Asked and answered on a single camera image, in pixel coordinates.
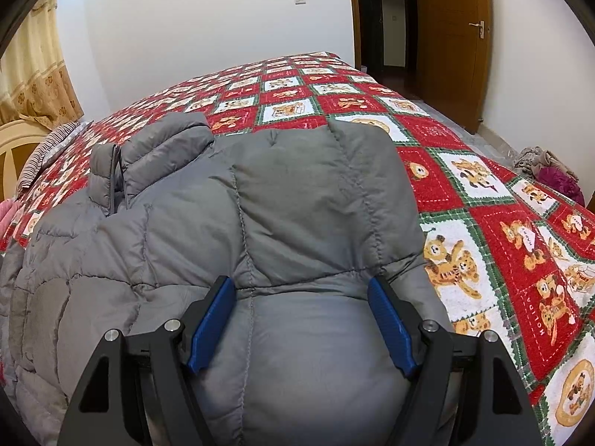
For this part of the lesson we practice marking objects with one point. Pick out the beige patterned curtain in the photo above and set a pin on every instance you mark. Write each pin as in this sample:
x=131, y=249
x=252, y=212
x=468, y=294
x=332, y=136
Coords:
x=35, y=84

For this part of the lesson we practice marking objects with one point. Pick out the grey puffer jacket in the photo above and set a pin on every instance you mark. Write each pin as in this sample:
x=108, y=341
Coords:
x=300, y=220

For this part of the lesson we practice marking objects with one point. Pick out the silver door handle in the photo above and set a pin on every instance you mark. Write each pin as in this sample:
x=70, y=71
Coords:
x=481, y=28

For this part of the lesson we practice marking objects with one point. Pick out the pink cloth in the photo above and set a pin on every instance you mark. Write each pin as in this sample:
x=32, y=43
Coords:
x=9, y=209

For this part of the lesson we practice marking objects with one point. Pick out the red patchwork bear quilt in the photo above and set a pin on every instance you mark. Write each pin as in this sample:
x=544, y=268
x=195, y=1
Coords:
x=502, y=252

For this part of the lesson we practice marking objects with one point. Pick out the brown wooden door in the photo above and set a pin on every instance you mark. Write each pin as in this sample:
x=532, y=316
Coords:
x=453, y=62

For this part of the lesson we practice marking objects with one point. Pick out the striped pillow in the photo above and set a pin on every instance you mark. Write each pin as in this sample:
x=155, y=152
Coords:
x=47, y=152

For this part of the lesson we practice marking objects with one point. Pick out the cream wooden headboard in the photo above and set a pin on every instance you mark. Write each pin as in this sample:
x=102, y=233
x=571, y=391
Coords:
x=17, y=139

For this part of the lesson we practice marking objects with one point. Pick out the pile of clothes on floor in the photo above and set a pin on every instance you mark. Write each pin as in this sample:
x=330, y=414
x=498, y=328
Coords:
x=545, y=167

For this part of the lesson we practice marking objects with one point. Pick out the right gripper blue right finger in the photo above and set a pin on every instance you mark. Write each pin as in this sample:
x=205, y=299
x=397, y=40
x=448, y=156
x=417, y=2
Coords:
x=398, y=322

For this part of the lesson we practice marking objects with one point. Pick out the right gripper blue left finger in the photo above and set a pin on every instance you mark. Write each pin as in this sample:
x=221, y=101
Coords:
x=204, y=323

